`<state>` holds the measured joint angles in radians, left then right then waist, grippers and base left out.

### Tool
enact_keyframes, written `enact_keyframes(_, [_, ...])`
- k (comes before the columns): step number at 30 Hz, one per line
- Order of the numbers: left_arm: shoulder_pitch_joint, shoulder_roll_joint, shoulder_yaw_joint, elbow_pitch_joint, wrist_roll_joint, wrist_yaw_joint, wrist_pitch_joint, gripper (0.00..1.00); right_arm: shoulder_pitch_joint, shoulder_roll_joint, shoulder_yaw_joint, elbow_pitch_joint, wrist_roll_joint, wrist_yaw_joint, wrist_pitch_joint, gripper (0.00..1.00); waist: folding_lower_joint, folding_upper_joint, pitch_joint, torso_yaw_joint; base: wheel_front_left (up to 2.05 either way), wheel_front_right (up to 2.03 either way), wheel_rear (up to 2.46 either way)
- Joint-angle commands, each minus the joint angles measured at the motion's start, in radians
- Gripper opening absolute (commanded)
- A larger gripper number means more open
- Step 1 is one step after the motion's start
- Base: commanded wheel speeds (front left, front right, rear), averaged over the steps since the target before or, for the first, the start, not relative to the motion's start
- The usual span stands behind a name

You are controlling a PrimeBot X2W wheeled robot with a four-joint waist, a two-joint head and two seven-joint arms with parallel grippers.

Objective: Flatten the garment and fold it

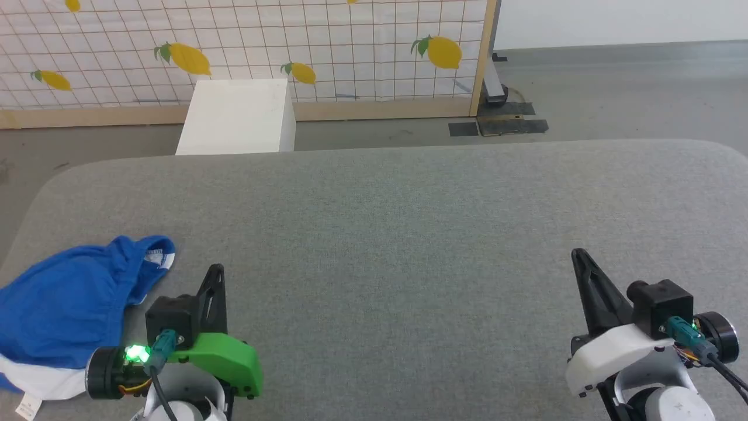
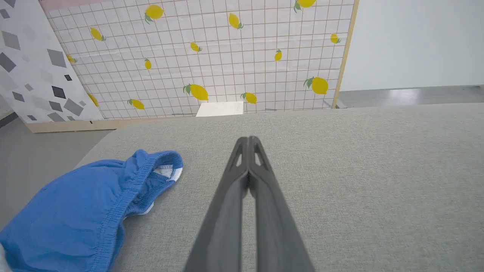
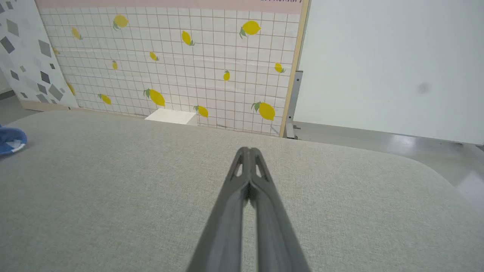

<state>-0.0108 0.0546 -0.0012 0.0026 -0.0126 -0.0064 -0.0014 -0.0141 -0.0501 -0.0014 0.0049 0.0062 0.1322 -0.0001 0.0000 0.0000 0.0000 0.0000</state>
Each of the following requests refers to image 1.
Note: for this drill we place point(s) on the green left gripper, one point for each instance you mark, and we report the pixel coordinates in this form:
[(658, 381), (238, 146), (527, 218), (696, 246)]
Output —
[(225, 359)]

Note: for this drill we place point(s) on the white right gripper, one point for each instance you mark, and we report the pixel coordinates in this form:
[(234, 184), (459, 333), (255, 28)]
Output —
[(608, 354)]

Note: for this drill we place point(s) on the blue shorts with white waistband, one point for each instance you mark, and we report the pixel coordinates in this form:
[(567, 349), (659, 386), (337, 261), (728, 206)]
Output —
[(64, 304)]

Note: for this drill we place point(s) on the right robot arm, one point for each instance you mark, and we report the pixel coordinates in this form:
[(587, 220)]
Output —
[(672, 403)]

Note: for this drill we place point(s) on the white rectangular box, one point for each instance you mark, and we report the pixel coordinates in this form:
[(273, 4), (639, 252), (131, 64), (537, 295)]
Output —
[(239, 117)]

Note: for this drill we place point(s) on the long black floor mat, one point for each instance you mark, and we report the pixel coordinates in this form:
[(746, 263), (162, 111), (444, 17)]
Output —
[(514, 127)]

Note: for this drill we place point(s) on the narrow black floor mat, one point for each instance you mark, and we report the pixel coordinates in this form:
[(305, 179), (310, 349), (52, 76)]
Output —
[(514, 109)]

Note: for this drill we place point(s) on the small black floor mat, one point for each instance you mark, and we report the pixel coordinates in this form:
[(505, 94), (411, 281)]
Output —
[(464, 128)]

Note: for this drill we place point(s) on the grey metal stand leg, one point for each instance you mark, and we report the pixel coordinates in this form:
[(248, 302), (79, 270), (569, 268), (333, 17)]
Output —
[(494, 82)]

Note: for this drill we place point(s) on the lemon print partition screen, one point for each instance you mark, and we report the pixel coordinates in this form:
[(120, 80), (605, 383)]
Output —
[(245, 35)]

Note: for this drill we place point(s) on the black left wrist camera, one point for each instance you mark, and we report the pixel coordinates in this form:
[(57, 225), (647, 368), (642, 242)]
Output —
[(172, 318)]

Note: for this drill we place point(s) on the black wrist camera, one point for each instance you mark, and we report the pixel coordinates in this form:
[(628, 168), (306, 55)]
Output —
[(172, 318), (663, 307)]

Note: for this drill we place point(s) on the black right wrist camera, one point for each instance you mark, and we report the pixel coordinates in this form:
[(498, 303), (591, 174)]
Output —
[(663, 307)]

